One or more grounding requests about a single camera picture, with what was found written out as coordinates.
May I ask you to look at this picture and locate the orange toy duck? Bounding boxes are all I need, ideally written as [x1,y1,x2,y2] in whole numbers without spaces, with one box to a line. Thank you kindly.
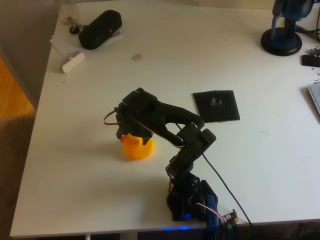
[120,133,155,161]

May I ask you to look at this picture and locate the black square mat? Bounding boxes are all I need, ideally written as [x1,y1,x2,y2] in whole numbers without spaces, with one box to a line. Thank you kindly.
[192,89,241,124]

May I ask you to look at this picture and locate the white power adapter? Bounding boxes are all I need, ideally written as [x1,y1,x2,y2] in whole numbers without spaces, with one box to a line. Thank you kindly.
[61,50,86,74]

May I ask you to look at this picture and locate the black glasses case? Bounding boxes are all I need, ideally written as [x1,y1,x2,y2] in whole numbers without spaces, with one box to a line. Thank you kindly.
[78,9,123,51]

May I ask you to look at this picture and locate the blue table clamp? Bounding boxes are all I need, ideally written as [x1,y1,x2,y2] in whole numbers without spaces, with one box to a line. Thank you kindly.
[204,194,221,240]

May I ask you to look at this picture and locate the white paper sheets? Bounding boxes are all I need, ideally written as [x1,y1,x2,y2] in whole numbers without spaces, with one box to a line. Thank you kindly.
[49,28,125,57]

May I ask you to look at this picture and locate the small controller board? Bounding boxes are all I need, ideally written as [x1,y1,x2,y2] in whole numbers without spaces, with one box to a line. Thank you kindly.
[219,209,239,225]

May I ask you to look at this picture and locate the clear plastic cola bottle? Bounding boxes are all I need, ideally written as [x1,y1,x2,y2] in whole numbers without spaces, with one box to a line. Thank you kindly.
[53,0,81,26]

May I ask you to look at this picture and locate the blue microphone with black base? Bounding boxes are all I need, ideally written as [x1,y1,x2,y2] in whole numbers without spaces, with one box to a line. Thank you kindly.
[260,0,316,57]

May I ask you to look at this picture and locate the grey laptop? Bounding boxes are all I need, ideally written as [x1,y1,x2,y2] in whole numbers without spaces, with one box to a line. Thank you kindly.
[306,82,320,116]

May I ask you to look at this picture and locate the small black flat device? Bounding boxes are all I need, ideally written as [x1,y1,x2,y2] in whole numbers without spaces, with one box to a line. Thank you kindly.
[301,53,320,68]

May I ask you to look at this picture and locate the white red servo cable loop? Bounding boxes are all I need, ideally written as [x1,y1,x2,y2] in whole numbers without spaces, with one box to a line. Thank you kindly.
[103,108,186,149]

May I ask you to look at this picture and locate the black camera cable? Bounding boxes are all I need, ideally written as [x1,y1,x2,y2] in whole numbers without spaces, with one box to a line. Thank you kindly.
[201,152,254,240]

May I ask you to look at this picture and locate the black cable by microphone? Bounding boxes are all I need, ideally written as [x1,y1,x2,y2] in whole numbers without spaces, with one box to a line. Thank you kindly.
[296,23,320,42]

